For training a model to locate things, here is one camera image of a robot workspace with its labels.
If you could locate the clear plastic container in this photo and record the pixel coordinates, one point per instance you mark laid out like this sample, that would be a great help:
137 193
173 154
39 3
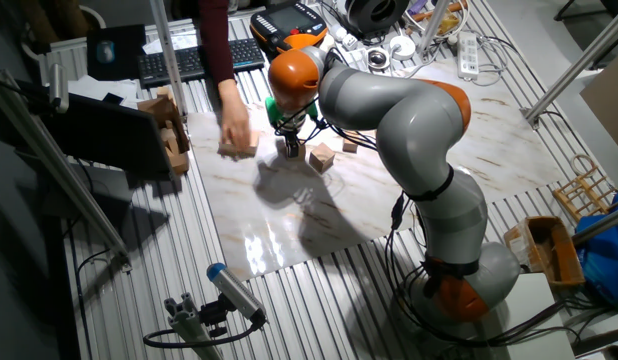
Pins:
356 57

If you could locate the white paper sheet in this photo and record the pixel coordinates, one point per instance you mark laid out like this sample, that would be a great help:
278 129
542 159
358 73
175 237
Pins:
169 41

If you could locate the blue bag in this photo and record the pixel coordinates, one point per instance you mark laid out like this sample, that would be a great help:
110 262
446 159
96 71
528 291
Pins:
606 255

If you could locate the white power strip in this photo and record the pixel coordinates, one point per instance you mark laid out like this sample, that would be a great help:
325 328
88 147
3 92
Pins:
467 55

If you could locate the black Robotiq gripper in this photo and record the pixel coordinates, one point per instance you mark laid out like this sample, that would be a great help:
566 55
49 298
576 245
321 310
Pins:
290 130

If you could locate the forearm in dark sleeve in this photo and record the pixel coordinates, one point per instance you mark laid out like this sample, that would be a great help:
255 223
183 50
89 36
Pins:
216 40

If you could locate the dark computer mouse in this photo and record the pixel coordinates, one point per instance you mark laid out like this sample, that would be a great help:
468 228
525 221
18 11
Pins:
106 51

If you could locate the orange black teach pendant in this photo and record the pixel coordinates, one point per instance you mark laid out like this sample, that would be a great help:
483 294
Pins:
289 25

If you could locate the black mouse pad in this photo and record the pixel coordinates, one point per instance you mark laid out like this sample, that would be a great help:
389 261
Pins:
124 55

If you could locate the white power plug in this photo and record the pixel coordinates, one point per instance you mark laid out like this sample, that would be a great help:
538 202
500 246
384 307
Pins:
346 37

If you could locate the slanted aluminium profile beam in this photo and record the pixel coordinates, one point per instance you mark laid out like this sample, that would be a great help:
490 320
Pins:
64 175

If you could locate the black monitor screen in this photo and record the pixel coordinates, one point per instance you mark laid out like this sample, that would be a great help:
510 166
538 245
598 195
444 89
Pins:
109 132

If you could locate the white round puck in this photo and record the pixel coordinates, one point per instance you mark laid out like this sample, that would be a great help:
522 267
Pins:
402 47

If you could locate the black camera clamp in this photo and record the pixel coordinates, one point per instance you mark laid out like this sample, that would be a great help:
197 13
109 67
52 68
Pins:
214 315

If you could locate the silver depth camera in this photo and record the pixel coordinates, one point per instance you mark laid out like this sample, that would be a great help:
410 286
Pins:
59 87

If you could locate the stack of white papers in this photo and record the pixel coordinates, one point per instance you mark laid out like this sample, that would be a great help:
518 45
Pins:
101 89

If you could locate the short aluminium mount profile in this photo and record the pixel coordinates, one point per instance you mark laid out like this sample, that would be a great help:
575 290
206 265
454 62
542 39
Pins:
189 325

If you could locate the black computer keyboard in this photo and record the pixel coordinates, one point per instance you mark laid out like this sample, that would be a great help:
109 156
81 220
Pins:
164 65

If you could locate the silver camera with blue end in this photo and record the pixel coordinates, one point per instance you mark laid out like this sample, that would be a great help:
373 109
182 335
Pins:
234 290

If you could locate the white round object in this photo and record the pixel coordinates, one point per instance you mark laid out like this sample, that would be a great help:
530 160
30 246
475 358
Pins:
327 43

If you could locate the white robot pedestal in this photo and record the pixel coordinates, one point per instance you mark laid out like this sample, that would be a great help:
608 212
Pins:
534 320

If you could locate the aluminium profile post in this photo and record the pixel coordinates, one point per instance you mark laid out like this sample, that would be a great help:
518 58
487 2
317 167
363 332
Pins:
433 25
168 60
584 60

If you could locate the silver round dish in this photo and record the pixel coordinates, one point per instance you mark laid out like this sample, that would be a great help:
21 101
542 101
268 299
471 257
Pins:
377 58

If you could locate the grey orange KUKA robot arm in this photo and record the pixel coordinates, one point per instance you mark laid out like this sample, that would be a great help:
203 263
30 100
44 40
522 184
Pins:
419 130

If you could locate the person's bare hand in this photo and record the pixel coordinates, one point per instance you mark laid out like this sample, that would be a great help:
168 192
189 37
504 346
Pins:
234 120

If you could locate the orange brown bin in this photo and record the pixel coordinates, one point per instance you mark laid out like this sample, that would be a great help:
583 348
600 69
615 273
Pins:
549 245

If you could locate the black filament spool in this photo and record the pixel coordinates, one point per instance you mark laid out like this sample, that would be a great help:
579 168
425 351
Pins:
376 14

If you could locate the brown cardboard box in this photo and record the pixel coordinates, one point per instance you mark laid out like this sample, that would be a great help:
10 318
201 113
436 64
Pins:
159 107

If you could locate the white marble pattern mat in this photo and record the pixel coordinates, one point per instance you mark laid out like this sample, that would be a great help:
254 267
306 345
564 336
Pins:
269 210

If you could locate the brown cardboard sheet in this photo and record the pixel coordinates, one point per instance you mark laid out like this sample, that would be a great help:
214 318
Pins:
611 100

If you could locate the wooden lattice rack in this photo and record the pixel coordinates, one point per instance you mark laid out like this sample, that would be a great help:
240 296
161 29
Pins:
586 192

